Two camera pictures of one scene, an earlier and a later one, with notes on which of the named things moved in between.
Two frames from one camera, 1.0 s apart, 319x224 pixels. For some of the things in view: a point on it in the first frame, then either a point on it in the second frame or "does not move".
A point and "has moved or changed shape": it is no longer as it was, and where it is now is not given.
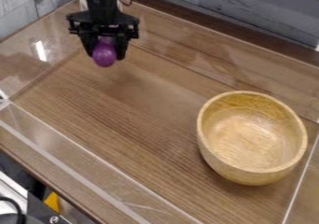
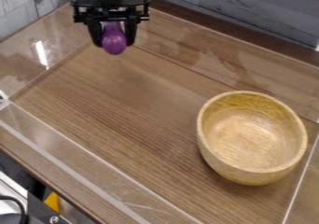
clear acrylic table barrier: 72,174 does not move
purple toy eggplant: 104,51 has moved or changed shape
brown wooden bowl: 252,136 does not move
